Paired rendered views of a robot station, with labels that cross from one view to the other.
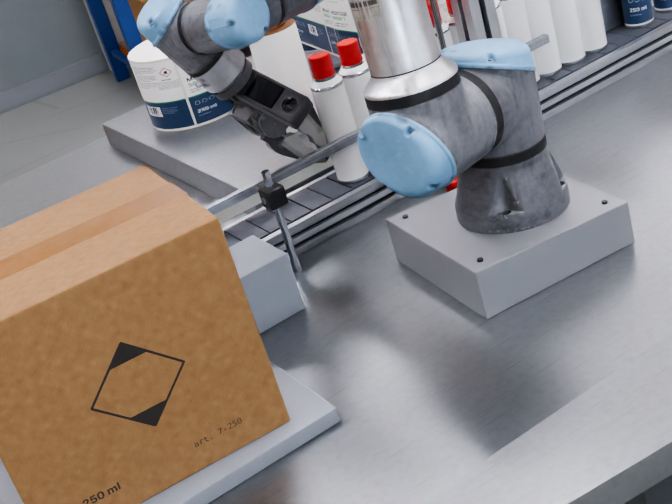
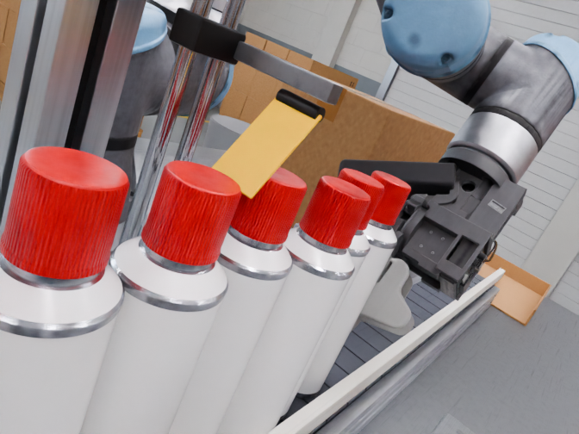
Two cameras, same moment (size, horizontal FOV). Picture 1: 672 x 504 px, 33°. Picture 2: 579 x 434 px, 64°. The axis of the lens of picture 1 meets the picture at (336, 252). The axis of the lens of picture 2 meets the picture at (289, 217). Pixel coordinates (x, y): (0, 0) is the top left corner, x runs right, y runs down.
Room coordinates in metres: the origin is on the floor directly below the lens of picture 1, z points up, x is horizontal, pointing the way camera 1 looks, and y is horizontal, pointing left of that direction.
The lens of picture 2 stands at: (1.92, -0.32, 1.14)
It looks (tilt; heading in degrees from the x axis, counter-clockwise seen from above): 18 degrees down; 145
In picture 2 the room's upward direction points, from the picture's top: 23 degrees clockwise
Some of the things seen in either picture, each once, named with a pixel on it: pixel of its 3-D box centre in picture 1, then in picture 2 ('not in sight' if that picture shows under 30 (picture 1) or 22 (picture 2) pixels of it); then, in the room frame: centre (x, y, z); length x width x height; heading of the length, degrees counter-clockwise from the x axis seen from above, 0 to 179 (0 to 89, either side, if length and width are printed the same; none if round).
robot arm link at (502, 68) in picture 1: (487, 93); (102, 58); (1.36, -0.24, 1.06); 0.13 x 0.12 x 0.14; 131
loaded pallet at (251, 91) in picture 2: not in sight; (292, 118); (-2.03, 1.99, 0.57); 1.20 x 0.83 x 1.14; 111
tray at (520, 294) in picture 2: not in sight; (487, 272); (1.30, 0.71, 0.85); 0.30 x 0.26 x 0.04; 115
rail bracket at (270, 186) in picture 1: (273, 218); not in sight; (1.52, 0.07, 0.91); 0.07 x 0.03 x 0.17; 25
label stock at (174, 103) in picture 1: (188, 75); not in sight; (2.21, 0.17, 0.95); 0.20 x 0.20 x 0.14
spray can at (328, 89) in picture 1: (336, 117); (339, 286); (1.65, -0.06, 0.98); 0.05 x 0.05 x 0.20
